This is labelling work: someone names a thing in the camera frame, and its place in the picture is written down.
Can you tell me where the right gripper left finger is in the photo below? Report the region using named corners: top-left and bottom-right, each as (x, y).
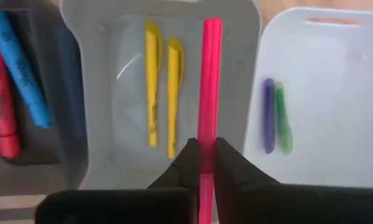
top-left (34, 138), bottom-right (203, 224)

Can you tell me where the white plastic bin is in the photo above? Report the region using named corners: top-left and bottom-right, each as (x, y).
top-left (242, 6), bottom-right (373, 189)

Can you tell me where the blue highlighter marker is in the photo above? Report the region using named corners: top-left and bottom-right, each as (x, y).
top-left (0, 9), bottom-right (53, 129)

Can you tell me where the yellow highlighter marker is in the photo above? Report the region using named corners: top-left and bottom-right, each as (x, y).
top-left (166, 36), bottom-right (186, 159)
top-left (144, 20), bottom-right (163, 147)

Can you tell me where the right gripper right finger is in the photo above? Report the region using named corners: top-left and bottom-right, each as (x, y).
top-left (212, 138), bottom-right (373, 224)

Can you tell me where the grey plastic bin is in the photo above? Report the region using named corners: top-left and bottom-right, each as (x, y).
top-left (59, 0), bottom-right (263, 190)

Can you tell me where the green highlighter marker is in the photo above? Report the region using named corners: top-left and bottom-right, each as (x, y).
top-left (273, 81), bottom-right (293, 155)

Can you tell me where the purple highlighter marker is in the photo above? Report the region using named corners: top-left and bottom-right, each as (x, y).
top-left (262, 77), bottom-right (276, 155)

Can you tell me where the pink highlighter marker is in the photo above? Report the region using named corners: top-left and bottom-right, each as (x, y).
top-left (0, 46), bottom-right (21, 159)
top-left (197, 17), bottom-right (224, 224)

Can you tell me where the smoky dark transparent bin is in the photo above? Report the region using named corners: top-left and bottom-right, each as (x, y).
top-left (0, 6), bottom-right (89, 200)

